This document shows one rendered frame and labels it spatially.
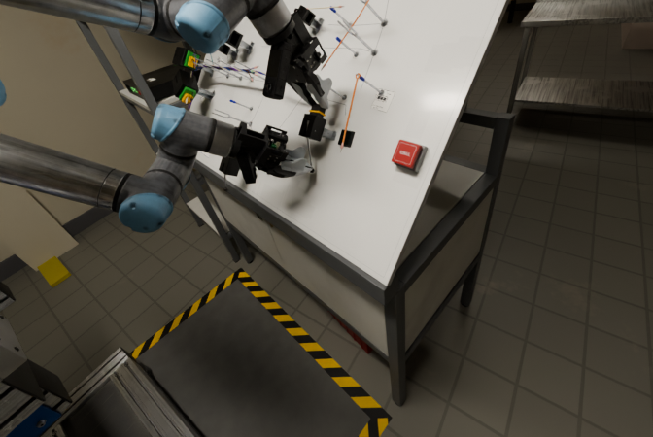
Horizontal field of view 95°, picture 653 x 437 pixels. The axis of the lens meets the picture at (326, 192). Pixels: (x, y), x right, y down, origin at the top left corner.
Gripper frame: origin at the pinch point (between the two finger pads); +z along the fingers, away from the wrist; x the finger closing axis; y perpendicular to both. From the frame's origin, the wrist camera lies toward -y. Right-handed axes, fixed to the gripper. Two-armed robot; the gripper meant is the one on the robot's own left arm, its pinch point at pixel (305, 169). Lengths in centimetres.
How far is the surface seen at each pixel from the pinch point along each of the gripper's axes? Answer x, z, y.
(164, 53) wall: 220, -48, -141
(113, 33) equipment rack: 72, -57, -35
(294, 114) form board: 22.0, -1.0, -1.4
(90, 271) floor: 41, -57, -206
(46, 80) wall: 157, -112, -153
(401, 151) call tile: -9.0, 9.6, 22.7
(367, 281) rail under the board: -29.0, 12.7, 1.0
